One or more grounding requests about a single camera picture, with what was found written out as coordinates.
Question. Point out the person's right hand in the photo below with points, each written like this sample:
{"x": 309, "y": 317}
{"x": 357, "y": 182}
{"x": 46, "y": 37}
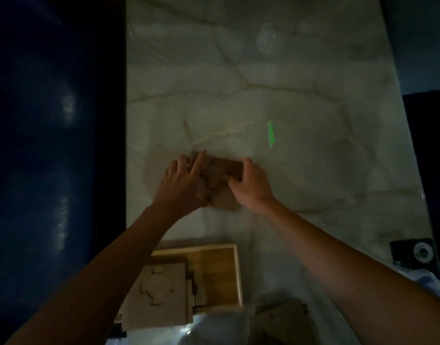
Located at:
{"x": 254, "y": 192}

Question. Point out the person's left hand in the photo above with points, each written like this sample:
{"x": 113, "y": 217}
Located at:
{"x": 177, "y": 192}

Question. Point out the person's right thumb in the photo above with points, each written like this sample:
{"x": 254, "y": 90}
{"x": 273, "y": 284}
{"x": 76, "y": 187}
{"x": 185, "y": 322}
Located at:
{"x": 234, "y": 182}

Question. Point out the person's left middle finger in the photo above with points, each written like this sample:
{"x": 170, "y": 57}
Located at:
{"x": 184, "y": 163}

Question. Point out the wooden interlocking puzzle block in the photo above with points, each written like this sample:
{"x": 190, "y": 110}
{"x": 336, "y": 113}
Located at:
{"x": 221, "y": 183}

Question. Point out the person's left forearm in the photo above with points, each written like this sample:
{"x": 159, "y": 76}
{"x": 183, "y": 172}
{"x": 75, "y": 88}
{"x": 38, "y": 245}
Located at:
{"x": 108, "y": 276}

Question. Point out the person's right forearm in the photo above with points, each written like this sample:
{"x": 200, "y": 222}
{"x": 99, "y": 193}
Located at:
{"x": 349, "y": 273}

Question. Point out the wooden tray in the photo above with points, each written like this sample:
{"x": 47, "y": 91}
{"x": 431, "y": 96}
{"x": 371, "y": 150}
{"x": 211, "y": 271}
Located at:
{"x": 216, "y": 273}

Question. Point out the dark blue sofa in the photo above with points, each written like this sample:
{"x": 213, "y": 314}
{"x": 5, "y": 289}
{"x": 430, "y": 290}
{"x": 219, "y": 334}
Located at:
{"x": 54, "y": 140}

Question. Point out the light wooden puzzle board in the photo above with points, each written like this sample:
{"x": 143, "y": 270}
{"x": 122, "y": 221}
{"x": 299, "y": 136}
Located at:
{"x": 159, "y": 294}

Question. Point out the clear drinking glass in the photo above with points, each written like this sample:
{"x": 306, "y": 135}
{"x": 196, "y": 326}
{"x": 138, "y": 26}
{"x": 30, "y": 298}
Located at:
{"x": 268, "y": 38}

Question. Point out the black round-lens device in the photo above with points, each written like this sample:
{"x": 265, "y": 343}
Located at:
{"x": 419, "y": 253}

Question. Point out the white cloth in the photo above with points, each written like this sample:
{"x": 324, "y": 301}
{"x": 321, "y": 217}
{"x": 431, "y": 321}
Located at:
{"x": 430, "y": 280}

